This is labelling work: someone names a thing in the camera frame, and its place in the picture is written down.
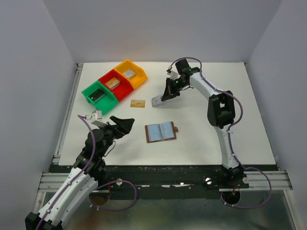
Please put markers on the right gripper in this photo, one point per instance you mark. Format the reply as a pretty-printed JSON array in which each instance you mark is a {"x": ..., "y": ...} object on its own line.
[{"x": 171, "y": 88}]

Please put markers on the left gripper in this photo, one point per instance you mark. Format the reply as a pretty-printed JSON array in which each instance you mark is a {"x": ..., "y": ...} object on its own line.
[{"x": 115, "y": 130}]

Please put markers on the silver VIP credit card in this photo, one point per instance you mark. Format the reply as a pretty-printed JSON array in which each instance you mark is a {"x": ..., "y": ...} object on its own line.
[{"x": 157, "y": 100}]

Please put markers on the gold credit card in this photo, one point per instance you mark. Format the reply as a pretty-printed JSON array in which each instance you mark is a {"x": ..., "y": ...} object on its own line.
[{"x": 138, "y": 103}]

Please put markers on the brown leather card holder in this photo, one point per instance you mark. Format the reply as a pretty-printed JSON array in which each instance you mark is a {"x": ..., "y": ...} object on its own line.
[{"x": 161, "y": 132}]

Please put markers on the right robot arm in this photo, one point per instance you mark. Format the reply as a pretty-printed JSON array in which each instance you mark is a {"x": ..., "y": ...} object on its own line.
[{"x": 221, "y": 110}]

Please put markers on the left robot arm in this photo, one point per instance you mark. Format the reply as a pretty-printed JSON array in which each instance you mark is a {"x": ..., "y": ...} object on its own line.
[{"x": 87, "y": 174}]

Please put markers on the red plastic bin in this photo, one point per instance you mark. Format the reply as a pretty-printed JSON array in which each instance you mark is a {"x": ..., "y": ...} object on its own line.
[{"x": 123, "y": 90}]

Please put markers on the yellow plastic bin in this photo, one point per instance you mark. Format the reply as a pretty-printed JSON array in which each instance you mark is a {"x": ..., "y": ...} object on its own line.
[{"x": 140, "y": 77}]

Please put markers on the dark metal block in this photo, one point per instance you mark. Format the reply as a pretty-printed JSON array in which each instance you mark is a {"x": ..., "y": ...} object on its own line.
[{"x": 97, "y": 95}]

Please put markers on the green plastic bin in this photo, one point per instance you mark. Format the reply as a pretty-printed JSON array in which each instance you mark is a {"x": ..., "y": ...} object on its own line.
[{"x": 107, "y": 103}]

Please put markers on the gold metal block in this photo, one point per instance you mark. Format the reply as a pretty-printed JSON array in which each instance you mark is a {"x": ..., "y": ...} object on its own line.
[{"x": 113, "y": 83}]

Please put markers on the silver metal block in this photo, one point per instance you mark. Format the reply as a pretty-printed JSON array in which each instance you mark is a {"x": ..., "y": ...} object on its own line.
[{"x": 129, "y": 73}]

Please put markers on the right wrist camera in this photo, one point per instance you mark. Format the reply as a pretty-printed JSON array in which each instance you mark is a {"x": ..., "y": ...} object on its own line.
[{"x": 172, "y": 74}]

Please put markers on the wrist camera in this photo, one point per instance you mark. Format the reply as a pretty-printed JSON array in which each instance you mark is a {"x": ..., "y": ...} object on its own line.
[
  {"x": 96, "y": 118},
  {"x": 172, "y": 74}
]

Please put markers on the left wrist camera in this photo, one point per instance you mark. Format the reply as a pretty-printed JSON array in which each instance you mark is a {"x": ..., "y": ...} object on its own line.
[{"x": 96, "y": 118}]

